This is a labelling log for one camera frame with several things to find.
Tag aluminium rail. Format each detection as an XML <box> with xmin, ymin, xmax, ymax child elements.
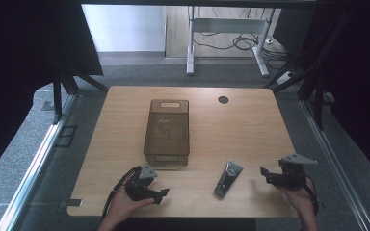
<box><xmin>0</xmin><ymin>94</ymin><xmax>78</xmax><ymax>231</ymax></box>
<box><xmin>299</xmin><ymin>99</ymin><xmax>370</xmax><ymax>231</ymax></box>

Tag person's left hand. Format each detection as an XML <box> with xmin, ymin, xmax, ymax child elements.
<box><xmin>108</xmin><ymin>178</ymin><xmax>155</xmax><ymax>223</ymax></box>

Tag black curtain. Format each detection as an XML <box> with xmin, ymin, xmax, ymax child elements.
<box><xmin>271</xmin><ymin>0</ymin><xmax>370</xmax><ymax>187</ymax></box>
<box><xmin>0</xmin><ymin>0</ymin><xmax>104</xmax><ymax>185</ymax></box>

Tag black metal stand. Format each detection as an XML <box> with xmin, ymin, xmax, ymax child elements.
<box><xmin>51</xmin><ymin>61</ymin><xmax>110</xmax><ymax>126</ymax></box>
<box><xmin>263</xmin><ymin>13</ymin><xmax>351</xmax><ymax>131</ymax></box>

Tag hand-held gripper cable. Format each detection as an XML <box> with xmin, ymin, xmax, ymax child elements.
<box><xmin>302</xmin><ymin>172</ymin><xmax>320</xmax><ymax>217</ymax></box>
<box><xmin>101</xmin><ymin>166</ymin><xmax>141</xmax><ymax>219</ymax></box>

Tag left hand-held gripper cable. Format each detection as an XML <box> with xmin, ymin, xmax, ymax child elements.
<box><xmin>101</xmin><ymin>166</ymin><xmax>141</xmax><ymax>219</ymax></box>

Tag white power strip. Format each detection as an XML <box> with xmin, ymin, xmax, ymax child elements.
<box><xmin>276</xmin><ymin>70</ymin><xmax>295</xmax><ymax>86</ymax></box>

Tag black floor cables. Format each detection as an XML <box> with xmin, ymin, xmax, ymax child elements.
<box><xmin>193</xmin><ymin>7</ymin><xmax>290</xmax><ymax>70</ymax></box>

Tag brown translucent plastic basket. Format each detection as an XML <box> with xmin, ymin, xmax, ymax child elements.
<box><xmin>143</xmin><ymin>98</ymin><xmax>191</xmax><ymax>167</ymax></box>

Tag person's right hand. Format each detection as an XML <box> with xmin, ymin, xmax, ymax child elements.
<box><xmin>274</xmin><ymin>176</ymin><xmax>316</xmax><ymax>219</ymax></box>

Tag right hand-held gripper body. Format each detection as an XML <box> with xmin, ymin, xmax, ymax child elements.
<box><xmin>268</xmin><ymin>153</ymin><xmax>319</xmax><ymax>191</ymax></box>

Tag right hand-held gripper cable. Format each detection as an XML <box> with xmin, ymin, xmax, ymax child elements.
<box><xmin>302</xmin><ymin>172</ymin><xmax>320</xmax><ymax>217</ymax></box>

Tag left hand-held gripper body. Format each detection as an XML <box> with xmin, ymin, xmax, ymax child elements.
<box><xmin>123</xmin><ymin>162</ymin><xmax>159</xmax><ymax>202</ymax></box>

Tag white metal desk frame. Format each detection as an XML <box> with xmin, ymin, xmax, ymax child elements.
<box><xmin>186</xmin><ymin>6</ymin><xmax>276</xmax><ymax>78</ymax></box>

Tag black squeeze tube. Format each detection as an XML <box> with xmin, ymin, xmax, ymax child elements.
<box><xmin>213</xmin><ymin>159</ymin><xmax>245</xmax><ymax>199</ymax></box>

